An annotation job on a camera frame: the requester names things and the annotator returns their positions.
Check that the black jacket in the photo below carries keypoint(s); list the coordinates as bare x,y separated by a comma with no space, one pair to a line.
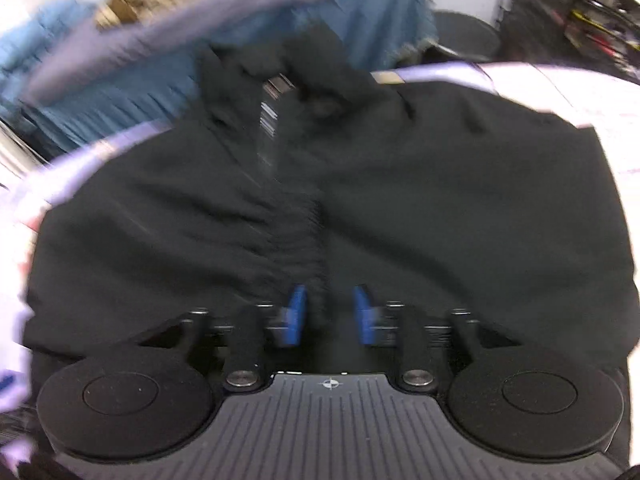
350,199

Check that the light blue quilt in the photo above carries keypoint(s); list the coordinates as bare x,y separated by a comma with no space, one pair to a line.
24,47

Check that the grey blanket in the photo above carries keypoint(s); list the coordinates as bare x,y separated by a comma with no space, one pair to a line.
89,53

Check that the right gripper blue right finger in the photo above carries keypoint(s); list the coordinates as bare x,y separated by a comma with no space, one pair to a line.
408,331

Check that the dark round chair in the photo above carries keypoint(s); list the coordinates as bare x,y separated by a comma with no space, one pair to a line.
465,37

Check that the cluttered wire shelf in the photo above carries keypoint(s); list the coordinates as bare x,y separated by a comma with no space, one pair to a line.
600,35

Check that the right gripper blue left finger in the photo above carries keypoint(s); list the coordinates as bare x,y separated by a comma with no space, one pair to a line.
254,331

